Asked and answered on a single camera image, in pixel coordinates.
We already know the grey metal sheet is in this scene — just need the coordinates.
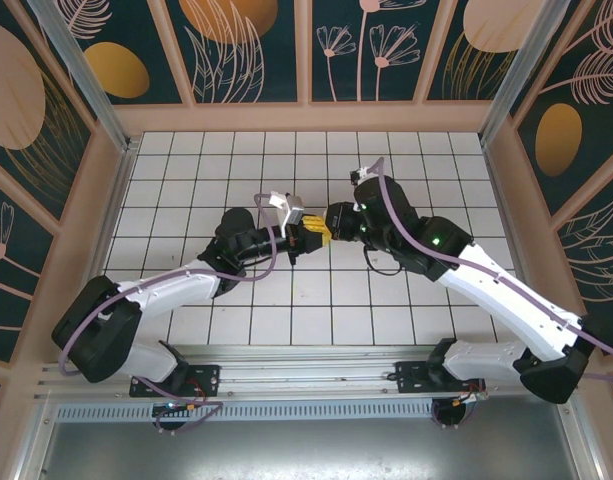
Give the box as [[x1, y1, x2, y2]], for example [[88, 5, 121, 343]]
[[33, 419, 595, 480]]

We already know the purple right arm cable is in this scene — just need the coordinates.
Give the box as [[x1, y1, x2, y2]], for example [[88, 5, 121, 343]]
[[368, 157, 613, 384]]

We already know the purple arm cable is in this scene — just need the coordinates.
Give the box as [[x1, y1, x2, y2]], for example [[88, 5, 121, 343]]
[[368, 157, 613, 384], [58, 192, 280, 436]]

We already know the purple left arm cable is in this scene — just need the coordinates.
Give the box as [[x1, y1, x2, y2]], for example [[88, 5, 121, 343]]
[[58, 192, 280, 436]]

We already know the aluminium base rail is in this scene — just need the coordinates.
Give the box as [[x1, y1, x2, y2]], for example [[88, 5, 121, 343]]
[[33, 343, 487, 404]]

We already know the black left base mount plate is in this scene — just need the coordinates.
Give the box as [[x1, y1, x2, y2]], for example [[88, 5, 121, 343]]
[[129, 364, 222, 400]]

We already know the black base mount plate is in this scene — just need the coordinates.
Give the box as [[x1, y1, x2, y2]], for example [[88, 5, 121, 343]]
[[394, 360, 440, 396], [129, 364, 222, 400]]

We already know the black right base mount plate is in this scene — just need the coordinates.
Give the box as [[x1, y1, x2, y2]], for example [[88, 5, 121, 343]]
[[394, 360, 440, 396]]

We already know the grey perforated cable duct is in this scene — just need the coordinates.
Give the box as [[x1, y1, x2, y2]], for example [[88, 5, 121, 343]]
[[55, 403, 437, 424]]

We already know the aluminium frame post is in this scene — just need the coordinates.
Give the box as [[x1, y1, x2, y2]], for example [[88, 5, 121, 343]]
[[25, 0, 140, 154], [478, 0, 572, 146]]

